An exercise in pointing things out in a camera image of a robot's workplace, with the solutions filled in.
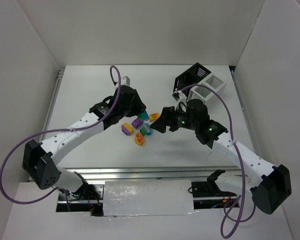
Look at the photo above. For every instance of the teal frog flower lego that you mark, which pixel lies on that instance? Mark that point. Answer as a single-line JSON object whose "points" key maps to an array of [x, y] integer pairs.
{"points": [[147, 129]]}

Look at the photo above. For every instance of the purple lego brick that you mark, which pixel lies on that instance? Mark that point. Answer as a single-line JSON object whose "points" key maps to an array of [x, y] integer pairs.
{"points": [[137, 123]]}

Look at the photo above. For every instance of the green lego brick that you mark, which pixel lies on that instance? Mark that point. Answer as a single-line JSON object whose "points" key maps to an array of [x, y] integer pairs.
{"points": [[142, 131]]}

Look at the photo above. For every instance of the black slatted container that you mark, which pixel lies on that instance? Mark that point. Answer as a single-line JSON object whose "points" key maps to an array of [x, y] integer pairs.
{"points": [[192, 75]]}

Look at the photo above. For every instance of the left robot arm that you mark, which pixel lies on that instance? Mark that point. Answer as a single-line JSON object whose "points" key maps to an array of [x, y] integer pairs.
{"points": [[41, 159]]}

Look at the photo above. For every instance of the yellow butterfly lego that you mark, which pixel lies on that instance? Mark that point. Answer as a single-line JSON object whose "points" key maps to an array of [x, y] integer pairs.
{"points": [[139, 139]]}

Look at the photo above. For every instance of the purple and yellow lego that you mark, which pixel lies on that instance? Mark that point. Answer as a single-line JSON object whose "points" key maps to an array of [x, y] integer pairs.
{"points": [[127, 129]]}

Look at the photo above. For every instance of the teal lego brick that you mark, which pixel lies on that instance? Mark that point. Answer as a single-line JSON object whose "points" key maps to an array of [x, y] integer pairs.
{"points": [[143, 116]]}

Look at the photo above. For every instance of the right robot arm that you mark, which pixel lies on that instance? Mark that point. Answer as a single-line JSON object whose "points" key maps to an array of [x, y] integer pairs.
{"points": [[271, 185]]}

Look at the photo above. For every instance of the white foil cover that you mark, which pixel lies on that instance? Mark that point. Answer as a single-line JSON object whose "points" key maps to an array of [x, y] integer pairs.
{"points": [[147, 198]]}

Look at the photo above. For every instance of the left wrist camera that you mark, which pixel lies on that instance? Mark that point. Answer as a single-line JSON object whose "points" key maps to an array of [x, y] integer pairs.
{"points": [[124, 81]]}

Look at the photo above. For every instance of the aluminium rail frame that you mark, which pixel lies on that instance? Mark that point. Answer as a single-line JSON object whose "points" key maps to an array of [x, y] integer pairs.
{"points": [[163, 155]]}

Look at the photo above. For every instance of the white slatted container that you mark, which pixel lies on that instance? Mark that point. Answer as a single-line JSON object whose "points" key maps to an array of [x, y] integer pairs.
{"points": [[205, 95]]}

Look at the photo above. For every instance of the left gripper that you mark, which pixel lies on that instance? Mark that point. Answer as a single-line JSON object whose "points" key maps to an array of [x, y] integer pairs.
{"points": [[136, 104]]}

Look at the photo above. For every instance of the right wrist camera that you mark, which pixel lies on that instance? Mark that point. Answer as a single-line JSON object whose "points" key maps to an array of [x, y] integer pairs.
{"points": [[178, 95]]}

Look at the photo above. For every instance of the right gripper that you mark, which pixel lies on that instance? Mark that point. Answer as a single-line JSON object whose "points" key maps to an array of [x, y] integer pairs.
{"points": [[167, 118]]}

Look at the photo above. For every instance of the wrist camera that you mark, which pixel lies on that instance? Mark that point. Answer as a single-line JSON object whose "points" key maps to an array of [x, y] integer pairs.
{"points": [[124, 81], [178, 95]]}

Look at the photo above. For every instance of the yellow curved lego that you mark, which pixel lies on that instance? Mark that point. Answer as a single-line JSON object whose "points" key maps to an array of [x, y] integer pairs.
{"points": [[153, 117]]}

